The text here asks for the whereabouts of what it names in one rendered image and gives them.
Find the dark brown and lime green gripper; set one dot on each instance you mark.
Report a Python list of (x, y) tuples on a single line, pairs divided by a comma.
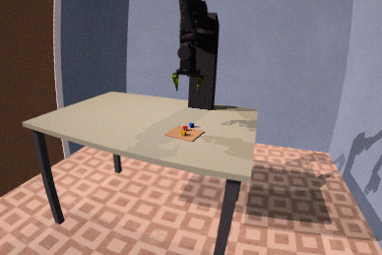
[(192, 74)]

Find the orange mat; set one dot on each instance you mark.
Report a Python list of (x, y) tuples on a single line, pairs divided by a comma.
[(191, 134)]

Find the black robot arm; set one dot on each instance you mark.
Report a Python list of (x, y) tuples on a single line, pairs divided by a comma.
[(187, 23)]

